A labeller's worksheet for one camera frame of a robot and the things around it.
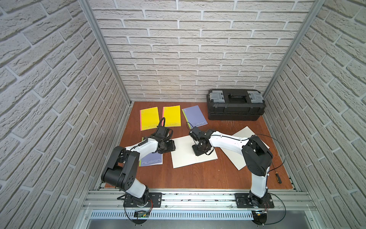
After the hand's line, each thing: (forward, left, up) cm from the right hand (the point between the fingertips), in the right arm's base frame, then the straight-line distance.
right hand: (199, 151), depth 90 cm
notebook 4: (-4, +30, +1) cm, 30 cm away
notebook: (+32, +37, -2) cm, 49 cm away
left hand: (+5, +17, +1) cm, 17 cm away
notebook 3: (+31, +1, 0) cm, 31 cm away
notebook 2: (+33, +18, -1) cm, 38 cm away
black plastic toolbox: (+26, -27, +15) cm, 41 cm away
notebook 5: (-1, +11, -2) cm, 11 cm away
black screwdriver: (-19, -44, -2) cm, 48 cm away
